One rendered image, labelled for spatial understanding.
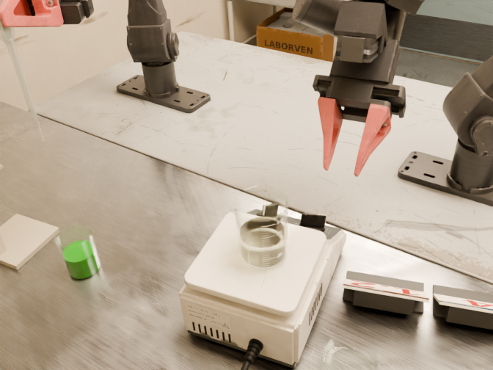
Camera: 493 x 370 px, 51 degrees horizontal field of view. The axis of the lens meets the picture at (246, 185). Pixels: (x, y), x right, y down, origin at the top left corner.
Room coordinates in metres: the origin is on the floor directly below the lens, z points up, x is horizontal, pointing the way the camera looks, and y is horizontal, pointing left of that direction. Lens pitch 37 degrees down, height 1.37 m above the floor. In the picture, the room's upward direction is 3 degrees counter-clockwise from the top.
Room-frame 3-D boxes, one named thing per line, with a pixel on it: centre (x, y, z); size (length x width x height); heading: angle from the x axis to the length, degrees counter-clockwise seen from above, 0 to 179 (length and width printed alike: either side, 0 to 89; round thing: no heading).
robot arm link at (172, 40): (0.94, 0.15, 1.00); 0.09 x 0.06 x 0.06; 83
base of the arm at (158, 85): (0.95, 0.16, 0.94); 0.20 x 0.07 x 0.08; 54
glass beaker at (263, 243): (0.39, -0.01, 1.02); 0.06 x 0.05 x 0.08; 107
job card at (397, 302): (0.39, -0.15, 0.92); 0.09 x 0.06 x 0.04; 72
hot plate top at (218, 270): (0.39, -0.01, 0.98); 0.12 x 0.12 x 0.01; 65
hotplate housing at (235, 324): (0.41, -0.02, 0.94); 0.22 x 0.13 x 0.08; 155
